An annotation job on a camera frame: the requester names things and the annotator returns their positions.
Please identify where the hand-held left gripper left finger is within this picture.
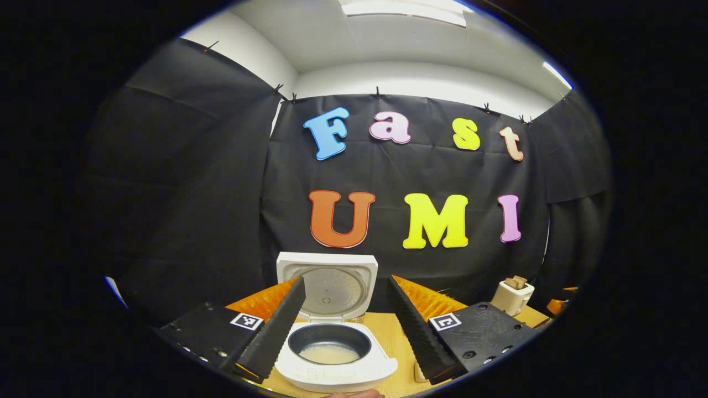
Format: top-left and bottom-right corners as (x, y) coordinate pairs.
(157, 276), (306, 383)

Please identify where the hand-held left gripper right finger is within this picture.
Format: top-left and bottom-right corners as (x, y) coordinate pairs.
(387, 275), (538, 386)

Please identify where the white rice layer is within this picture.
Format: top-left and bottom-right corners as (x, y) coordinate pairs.
(299, 343), (361, 365)

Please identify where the white rice cooker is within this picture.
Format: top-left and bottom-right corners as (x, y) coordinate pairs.
(275, 252), (399, 394)

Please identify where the white toaster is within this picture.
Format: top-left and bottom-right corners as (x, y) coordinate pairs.
(491, 279), (535, 317)

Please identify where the large ceiling light panel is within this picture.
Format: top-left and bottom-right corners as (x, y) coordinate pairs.
(340, 0), (473, 27)

